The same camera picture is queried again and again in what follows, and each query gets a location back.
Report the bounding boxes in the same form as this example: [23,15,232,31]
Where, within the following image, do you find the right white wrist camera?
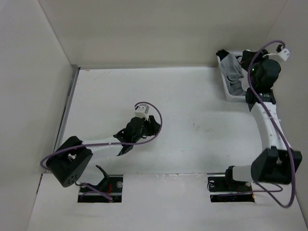
[277,48,290,62]

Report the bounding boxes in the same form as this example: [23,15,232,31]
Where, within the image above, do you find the black tank top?
[216,49,229,60]

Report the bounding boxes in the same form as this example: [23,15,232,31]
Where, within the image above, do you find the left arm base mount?
[75,165,124,203]

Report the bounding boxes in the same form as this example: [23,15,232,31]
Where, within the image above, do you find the grey tank top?
[218,53,246,96]

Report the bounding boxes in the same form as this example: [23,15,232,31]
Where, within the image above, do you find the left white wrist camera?
[134,103,149,120]

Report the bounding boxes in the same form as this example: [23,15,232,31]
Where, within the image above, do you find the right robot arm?
[223,50,302,191]

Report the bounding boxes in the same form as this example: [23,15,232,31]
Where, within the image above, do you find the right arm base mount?
[207,175,255,203]

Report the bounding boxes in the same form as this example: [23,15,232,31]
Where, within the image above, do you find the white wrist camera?
[277,48,290,62]
[134,103,149,120]

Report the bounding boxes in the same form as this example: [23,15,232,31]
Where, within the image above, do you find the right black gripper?
[239,50,271,88]

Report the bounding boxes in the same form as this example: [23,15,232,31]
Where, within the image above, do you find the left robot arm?
[46,115,161,192]

